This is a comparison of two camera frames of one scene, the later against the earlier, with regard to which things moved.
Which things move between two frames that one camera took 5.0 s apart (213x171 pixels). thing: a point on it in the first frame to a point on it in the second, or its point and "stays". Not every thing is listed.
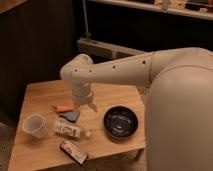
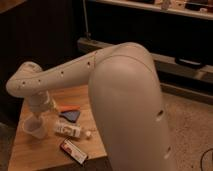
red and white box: [74, 150] stays
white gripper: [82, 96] to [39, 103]
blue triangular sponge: [70, 116] stays
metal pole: [86, 34] stays
